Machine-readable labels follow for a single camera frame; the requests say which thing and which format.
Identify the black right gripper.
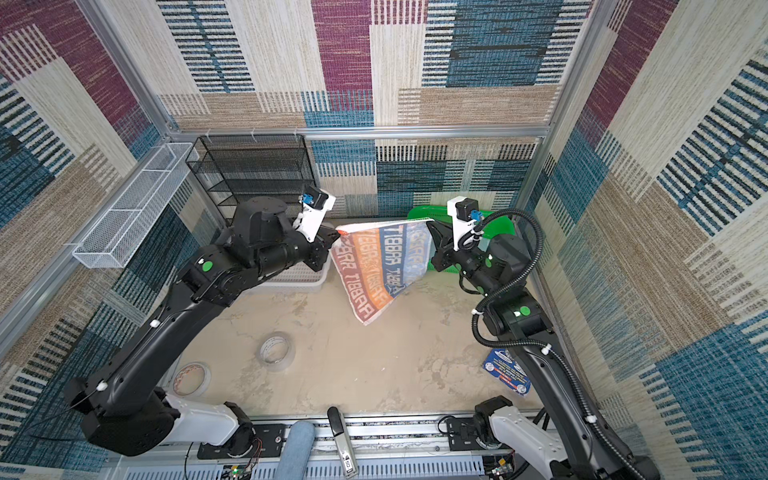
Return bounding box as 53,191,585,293
427,217,499,299

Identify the clear tape roll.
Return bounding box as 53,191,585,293
257,332,296,373
171,362,212,398

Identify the striped rabbit text towel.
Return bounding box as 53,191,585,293
330,219,433,325

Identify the white wire mesh wall basket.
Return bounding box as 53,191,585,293
73,142,192,269

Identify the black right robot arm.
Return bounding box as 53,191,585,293
427,217,661,479

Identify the grey blue foam cylinder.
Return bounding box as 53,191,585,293
274,421,316,480

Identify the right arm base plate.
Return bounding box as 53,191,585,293
438,415,496,452

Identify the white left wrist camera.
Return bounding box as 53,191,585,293
293,185,336,243

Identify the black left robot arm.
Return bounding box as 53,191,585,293
65,187,340,458

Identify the green plastic basket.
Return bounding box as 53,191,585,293
407,205,515,250

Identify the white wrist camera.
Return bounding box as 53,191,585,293
446,196,483,251
293,185,336,243

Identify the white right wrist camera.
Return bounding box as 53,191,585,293
446,196,483,251

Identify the blue printed booklet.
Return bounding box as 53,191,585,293
482,349,532,396

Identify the black wire shelf rack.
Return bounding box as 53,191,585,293
186,134,318,224

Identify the black corrugated cable hose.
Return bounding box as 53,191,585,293
470,208,649,480

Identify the white plastic laundry basket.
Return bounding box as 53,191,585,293
246,225,329,292

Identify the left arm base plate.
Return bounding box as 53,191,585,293
196,423,287,461

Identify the black silver handheld tool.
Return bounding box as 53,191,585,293
327,406,359,479

